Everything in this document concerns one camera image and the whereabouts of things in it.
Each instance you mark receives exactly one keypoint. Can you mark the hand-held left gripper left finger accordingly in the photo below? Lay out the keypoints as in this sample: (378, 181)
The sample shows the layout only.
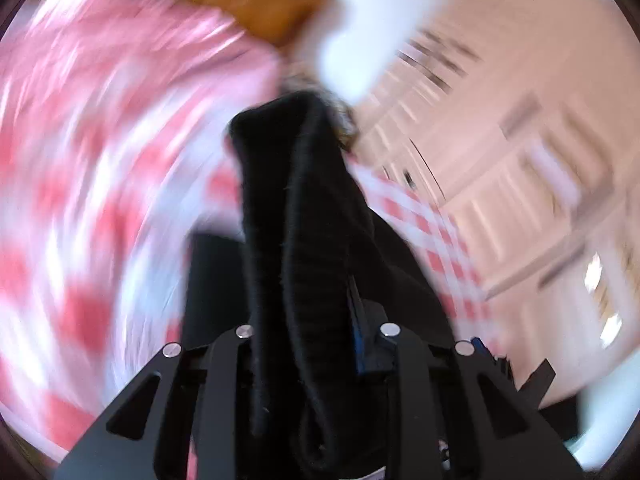
(235, 360)

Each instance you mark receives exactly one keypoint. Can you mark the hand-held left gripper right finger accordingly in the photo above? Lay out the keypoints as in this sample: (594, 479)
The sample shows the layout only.
(357, 340)

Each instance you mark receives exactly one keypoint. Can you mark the black pants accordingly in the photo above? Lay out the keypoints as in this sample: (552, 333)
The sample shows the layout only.
(300, 210)

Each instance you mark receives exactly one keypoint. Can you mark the pink quilt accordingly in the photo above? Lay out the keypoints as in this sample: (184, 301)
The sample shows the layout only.
(125, 35)

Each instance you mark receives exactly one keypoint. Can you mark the red white checked bed sheet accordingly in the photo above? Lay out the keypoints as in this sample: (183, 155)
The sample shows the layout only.
(75, 185)

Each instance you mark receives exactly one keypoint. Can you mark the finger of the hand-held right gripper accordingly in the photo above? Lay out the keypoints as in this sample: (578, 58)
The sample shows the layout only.
(502, 367)
(537, 377)

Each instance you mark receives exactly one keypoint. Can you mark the brown wooden headboard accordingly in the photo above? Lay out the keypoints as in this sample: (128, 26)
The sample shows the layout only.
(260, 5)

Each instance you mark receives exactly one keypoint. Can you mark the light wooden wardrobe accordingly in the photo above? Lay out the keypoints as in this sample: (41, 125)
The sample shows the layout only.
(525, 160)

